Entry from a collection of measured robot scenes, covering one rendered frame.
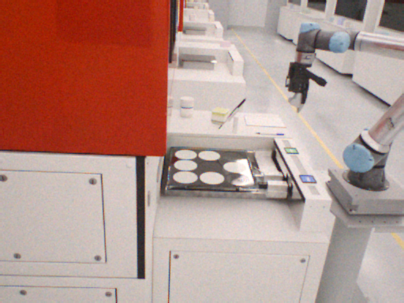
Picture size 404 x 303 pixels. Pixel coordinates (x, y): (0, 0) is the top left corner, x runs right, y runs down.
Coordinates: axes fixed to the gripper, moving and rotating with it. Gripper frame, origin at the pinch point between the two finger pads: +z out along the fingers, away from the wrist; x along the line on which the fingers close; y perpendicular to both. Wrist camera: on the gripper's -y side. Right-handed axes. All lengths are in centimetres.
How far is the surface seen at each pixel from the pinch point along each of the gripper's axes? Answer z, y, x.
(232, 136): 20.2, 25.9, -14.8
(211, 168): 25.7, 36.2, 8.7
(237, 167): 25.7, 25.1, 6.8
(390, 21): 1, -269, -491
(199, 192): 32, 41, 20
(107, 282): 35, 69, 67
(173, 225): 34, 51, 40
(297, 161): 20.0, 0.1, 9.1
